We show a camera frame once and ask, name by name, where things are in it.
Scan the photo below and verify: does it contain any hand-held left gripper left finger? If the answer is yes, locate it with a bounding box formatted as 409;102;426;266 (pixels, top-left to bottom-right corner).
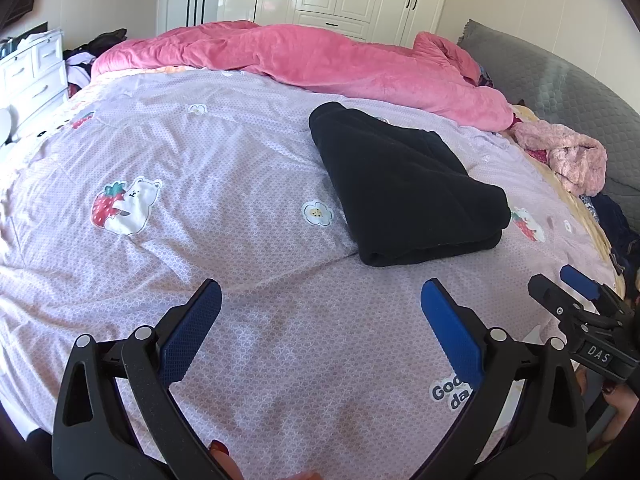
51;279;223;480

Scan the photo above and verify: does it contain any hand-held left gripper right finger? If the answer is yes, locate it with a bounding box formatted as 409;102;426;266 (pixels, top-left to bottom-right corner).
420;278;588;480

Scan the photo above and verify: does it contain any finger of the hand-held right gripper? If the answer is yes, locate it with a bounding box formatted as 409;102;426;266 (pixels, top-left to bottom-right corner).
528;273;577;319
560;264;627;317

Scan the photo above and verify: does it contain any black long-sleeve shirt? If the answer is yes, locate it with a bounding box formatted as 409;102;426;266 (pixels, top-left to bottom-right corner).
308;101;511;267

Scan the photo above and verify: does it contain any pile of dark clothes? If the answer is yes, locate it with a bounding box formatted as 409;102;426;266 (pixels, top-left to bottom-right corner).
62;27;128;98

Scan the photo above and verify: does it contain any person's right hand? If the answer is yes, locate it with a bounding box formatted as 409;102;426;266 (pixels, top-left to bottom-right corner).
601;382;640;445

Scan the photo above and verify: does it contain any person's left hand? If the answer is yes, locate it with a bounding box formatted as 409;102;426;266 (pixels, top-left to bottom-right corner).
207;438;245;480

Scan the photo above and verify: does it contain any dark blue garment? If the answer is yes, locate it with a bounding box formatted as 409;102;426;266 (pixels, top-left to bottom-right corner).
582;192;640;276

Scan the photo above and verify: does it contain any pink fluffy garment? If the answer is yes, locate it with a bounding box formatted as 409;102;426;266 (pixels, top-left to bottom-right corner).
512;121;608;197

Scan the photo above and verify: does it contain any lilac printed duvet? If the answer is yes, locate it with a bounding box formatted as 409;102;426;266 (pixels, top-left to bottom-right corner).
0;67;626;480

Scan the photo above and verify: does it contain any grey quilted headboard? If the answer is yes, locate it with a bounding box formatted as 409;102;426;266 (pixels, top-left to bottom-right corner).
457;20;640;241

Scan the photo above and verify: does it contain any white drawer cabinet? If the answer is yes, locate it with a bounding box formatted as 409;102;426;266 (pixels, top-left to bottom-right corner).
0;27;68;143

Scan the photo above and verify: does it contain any pink quilt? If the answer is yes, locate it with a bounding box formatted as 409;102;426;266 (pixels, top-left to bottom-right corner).
90;20;516;131

